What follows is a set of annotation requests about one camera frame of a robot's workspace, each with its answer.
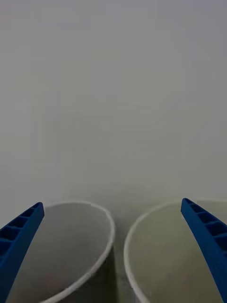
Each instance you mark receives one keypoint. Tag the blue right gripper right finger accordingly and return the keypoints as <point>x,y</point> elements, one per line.
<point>210,236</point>

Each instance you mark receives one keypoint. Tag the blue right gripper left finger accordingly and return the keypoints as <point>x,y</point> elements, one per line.
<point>16,251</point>

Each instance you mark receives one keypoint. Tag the yellow-green plastic waste bin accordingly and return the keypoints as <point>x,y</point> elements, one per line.
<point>160,248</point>

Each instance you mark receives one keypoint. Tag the grey plastic waste bin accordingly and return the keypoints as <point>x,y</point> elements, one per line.
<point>71,236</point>

